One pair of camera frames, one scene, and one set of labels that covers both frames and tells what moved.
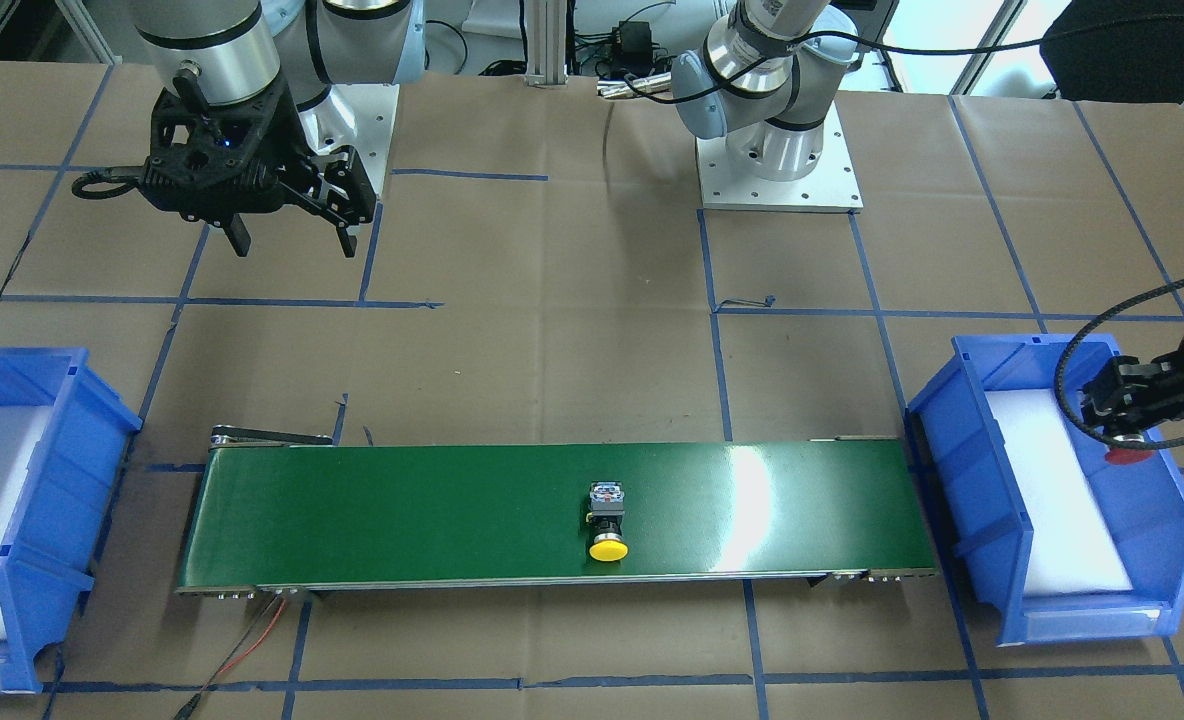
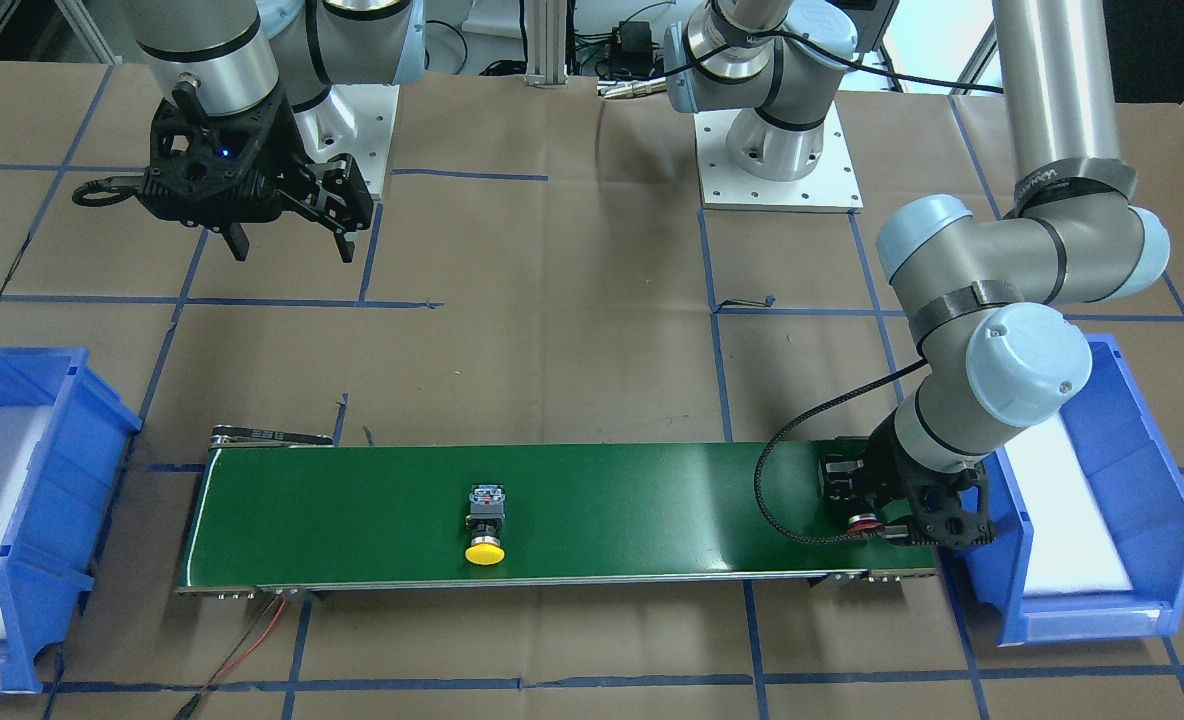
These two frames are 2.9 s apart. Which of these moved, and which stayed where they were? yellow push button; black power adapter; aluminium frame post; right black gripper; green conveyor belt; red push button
Moved: yellow push button; red push button
Stayed: aluminium frame post; green conveyor belt; right black gripper; black power adapter
